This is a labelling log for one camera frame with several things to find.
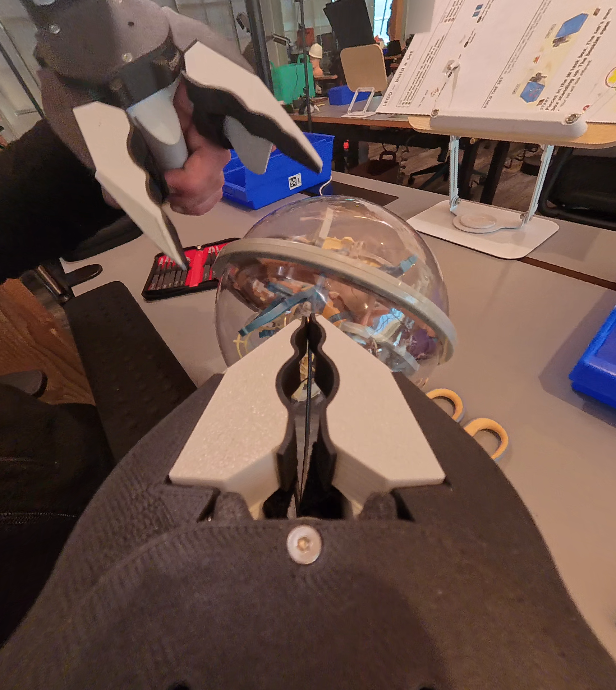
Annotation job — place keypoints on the person's left hand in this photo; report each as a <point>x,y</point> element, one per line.
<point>200,173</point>

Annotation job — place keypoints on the clear maze ball toy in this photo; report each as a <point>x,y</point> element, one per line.
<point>340,291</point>

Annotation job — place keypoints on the teal box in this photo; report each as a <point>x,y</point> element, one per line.
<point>292,84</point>

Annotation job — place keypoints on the black perforated wrist rest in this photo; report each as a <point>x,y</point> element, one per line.
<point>125,356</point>

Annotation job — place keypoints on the person's left forearm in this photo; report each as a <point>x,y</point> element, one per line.
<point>28,205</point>

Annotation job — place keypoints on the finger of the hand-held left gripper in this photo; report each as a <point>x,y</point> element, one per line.
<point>238,81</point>
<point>125,162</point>

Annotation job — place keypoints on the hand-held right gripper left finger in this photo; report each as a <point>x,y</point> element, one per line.
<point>227,431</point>

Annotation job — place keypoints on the beige chair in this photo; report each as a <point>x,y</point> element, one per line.
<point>364,65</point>

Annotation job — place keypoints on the orange grey scissors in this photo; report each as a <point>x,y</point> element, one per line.
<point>488,433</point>

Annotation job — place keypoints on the black pointed tweezers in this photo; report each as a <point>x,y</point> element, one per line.
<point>306,431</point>

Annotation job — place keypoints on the black red tweezers case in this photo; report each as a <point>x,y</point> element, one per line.
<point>184,275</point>

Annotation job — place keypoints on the printed instruction sheet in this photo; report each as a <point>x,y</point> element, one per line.
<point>524,54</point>

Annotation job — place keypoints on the set of black tweezers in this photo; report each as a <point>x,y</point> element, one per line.
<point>179,270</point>

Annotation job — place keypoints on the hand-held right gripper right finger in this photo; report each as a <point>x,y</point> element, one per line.
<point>389,431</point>

